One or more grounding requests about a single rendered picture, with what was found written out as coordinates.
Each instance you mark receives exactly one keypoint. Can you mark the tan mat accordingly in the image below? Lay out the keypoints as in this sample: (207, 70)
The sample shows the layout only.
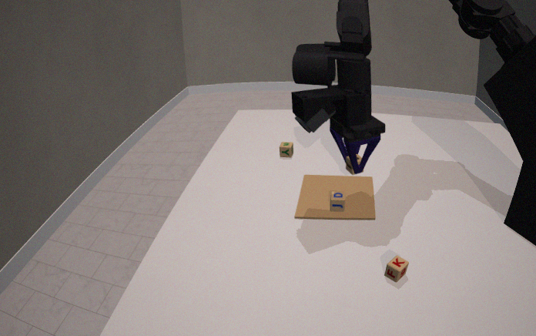
(314, 200)

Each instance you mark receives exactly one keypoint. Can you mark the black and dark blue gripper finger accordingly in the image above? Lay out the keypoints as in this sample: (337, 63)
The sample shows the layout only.
(351, 150)
(338, 139)

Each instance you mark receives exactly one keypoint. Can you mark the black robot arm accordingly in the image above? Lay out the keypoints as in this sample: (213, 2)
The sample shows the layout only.
(314, 64)

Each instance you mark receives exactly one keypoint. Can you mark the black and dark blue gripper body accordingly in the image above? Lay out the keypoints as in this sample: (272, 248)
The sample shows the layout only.
(372, 127)

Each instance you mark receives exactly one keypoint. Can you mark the wooden letter block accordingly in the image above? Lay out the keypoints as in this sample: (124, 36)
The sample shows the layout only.
(396, 269)
(349, 166)
(337, 201)
(286, 149)

